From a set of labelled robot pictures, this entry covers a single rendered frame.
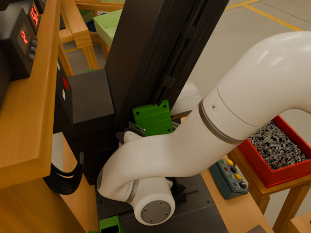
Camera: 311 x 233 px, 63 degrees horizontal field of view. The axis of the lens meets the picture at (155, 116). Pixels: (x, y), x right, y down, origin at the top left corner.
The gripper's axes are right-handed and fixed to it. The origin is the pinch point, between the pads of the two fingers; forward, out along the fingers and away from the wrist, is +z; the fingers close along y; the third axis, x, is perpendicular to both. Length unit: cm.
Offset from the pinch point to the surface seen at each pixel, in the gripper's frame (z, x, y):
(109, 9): 287, -25, 5
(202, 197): -1.4, 9.0, -36.6
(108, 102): 14.1, -0.9, 8.5
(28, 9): 0.2, -15.6, 39.4
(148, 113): 2.8, -7.4, -1.1
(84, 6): 314, -9, 32
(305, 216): -15, -8, -65
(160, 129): 2.8, -4.8, -7.8
